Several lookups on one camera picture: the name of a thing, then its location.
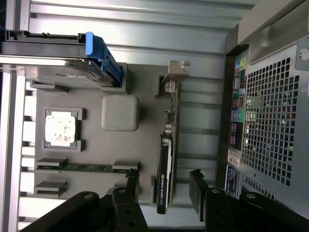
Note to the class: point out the green RAM stick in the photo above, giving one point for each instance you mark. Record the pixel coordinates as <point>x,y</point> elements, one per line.
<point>91,167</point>

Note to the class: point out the silver hard disk drive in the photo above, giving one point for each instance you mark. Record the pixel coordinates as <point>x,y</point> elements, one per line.
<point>43,50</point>

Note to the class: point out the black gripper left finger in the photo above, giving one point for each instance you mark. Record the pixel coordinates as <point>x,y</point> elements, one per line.
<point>125,212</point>

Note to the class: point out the black open PC case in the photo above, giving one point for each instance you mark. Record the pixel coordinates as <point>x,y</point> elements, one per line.
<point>277,120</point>

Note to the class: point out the silver CPU chip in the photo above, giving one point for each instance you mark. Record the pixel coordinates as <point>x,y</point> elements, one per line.
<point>60,129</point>

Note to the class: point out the grey parts rack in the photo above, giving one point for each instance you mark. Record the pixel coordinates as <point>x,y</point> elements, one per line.
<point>108,149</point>

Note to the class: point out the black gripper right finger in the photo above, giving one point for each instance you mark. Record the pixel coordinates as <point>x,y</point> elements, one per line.
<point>214,210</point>

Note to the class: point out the blue disk caddy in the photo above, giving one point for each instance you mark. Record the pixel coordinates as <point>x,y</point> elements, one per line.
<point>96,48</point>

